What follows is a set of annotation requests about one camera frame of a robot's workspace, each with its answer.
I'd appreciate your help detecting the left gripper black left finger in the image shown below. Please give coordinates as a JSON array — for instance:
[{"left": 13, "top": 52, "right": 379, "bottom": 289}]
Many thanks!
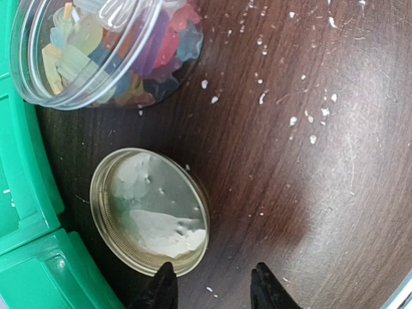
[{"left": 127, "top": 262, "right": 178, "bottom": 309}]

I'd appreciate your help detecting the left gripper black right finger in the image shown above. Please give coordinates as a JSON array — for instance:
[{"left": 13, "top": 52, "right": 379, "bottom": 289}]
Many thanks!
[{"left": 250, "top": 262, "right": 301, "bottom": 309}]

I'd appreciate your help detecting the green candy bin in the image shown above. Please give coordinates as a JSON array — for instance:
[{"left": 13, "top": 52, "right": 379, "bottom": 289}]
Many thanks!
[
  {"left": 1, "top": 1, "right": 64, "bottom": 254},
  {"left": 1, "top": 229, "right": 124, "bottom": 308}
]

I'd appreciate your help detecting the clear plastic round container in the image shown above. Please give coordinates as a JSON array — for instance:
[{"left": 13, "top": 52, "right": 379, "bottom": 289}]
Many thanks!
[{"left": 10, "top": 1, "right": 204, "bottom": 111}]

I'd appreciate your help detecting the gold round lid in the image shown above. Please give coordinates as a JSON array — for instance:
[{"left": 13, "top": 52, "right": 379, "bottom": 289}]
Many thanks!
[{"left": 89, "top": 148, "right": 210, "bottom": 277}]

